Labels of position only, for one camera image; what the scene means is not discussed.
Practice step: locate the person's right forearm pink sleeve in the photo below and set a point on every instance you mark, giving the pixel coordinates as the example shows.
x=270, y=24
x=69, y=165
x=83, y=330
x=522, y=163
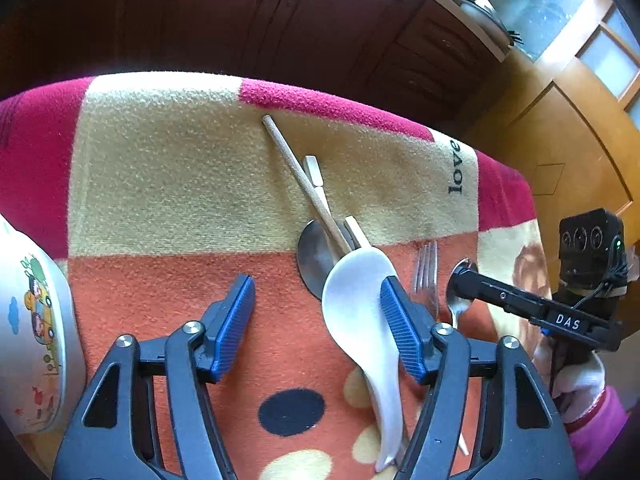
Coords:
x=600, y=430

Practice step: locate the dark wooden base cabinet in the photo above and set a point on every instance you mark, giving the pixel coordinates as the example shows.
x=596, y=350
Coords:
x=300, y=20

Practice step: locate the small metal spoon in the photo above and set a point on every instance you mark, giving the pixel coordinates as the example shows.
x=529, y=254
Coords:
x=460, y=302

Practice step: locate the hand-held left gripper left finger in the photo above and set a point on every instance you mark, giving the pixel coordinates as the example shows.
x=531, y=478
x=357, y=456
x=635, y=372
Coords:
x=235, y=330

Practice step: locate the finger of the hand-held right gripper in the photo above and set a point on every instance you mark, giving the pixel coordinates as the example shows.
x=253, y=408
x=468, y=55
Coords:
x=515, y=302

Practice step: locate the printed checkered blanket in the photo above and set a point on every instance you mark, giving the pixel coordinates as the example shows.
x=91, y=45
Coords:
x=175, y=170

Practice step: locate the wooden door with glass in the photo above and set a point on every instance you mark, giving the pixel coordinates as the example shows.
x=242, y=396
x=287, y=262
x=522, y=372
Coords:
x=575, y=125

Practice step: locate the white cartoon print cup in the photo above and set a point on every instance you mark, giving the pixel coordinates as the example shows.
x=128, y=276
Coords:
x=45, y=360

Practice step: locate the metal pot with lid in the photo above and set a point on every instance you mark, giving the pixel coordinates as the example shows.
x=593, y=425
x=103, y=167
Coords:
x=482, y=12

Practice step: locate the metal fork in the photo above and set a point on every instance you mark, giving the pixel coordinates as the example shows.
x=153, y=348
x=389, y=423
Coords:
x=427, y=294

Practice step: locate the white ceramic spoon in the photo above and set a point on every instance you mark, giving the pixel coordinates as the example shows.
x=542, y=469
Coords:
x=355, y=300

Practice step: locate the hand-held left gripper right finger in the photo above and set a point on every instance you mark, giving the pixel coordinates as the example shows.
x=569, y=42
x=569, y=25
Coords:
x=400, y=330

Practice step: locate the person's right hand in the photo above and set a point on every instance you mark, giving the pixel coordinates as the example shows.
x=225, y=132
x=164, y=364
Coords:
x=582, y=390

